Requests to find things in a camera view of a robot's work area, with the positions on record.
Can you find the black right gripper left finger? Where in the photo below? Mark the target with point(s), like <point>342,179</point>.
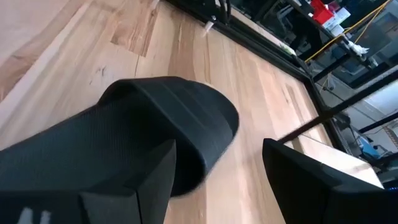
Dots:
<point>124,205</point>

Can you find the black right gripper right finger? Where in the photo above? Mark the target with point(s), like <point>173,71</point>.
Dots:
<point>311,193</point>

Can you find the black rubber slide sandal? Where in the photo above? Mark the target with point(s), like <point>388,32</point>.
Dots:
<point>140,118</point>

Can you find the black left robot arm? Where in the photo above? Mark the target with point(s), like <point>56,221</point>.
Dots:
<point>224,9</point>

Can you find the red storage bin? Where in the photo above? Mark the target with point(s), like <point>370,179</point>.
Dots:
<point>320,12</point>

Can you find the black aluminium table frame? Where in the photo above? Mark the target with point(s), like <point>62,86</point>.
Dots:
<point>264,53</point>

